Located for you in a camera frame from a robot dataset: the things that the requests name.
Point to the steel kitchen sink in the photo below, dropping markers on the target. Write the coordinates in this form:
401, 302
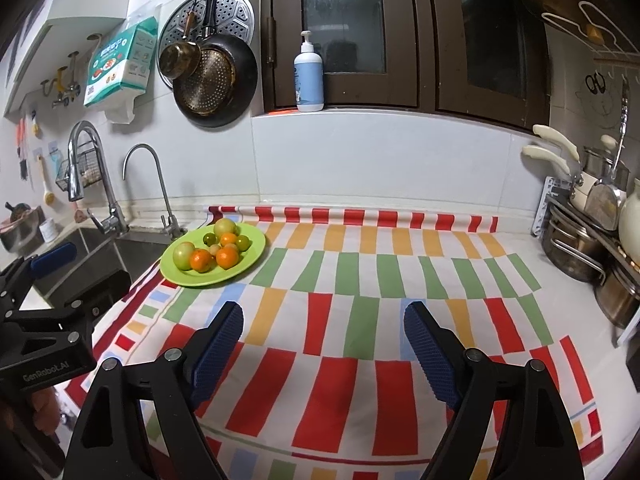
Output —
100, 260

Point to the gold perforated colander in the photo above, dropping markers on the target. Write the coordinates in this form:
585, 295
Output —
205, 82

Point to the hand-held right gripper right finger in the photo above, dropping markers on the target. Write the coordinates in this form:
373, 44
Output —
430, 350

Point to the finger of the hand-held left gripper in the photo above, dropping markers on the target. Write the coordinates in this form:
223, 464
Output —
110, 287
52, 257

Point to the thin gooseneck faucet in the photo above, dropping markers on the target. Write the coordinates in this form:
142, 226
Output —
145, 147

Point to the paper towel package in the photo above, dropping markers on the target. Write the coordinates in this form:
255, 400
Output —
120, 60

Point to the black scissors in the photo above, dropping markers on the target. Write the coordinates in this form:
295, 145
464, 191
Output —
595, 84

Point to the yellow dish brush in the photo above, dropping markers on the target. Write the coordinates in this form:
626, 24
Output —
49, 195

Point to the tan round fruit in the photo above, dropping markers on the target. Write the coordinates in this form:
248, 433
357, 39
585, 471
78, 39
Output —
214, 249

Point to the thick pull-down faucet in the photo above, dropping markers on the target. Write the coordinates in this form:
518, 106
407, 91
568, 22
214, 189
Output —
87, 132

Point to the white kettle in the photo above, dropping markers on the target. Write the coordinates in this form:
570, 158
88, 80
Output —
631, 220

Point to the dark green persimmon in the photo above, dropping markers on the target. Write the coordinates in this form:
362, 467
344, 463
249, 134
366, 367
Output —
243, 242

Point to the large yellow fruit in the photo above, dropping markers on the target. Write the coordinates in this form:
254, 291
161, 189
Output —
224, 225

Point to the white pump bottle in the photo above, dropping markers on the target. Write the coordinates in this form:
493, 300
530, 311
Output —
308, 80

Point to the metal bowl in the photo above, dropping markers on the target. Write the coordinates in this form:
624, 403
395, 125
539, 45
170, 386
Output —
20, 235

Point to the black frying pan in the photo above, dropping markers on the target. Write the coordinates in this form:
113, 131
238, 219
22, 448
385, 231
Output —
245, 85

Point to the large orange with stem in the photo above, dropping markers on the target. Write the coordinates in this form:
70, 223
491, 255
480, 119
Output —
227, 258

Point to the striped colourful tablecloth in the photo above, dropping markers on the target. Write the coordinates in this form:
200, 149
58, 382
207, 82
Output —
380, 310

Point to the lime green plate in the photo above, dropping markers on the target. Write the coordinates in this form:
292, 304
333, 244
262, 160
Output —
250, 260

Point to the brown framed window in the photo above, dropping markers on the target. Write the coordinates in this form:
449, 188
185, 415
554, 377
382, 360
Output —
490, 35
342, 15

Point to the yellow-green round fruit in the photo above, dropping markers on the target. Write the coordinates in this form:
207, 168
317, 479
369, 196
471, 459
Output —
209, 238

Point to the steel cooking pot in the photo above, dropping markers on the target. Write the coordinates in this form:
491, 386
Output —
570, 250
620, 300

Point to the white cup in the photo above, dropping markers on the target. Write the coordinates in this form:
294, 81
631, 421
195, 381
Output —
48, 231

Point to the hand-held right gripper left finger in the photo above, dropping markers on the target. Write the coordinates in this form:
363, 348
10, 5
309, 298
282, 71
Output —
220, 345

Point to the person's left hand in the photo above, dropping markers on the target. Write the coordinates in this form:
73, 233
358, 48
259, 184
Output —
45, 410

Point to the steel ladle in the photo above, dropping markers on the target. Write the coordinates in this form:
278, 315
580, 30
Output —
602, 205

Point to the small brass saucepan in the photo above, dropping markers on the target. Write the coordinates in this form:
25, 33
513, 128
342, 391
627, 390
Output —
177, 60

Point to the perforated steel steamer plate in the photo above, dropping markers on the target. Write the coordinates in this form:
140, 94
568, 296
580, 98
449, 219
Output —
232, 10

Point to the red hanging utensil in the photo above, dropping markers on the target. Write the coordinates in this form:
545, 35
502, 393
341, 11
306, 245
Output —
21, 140

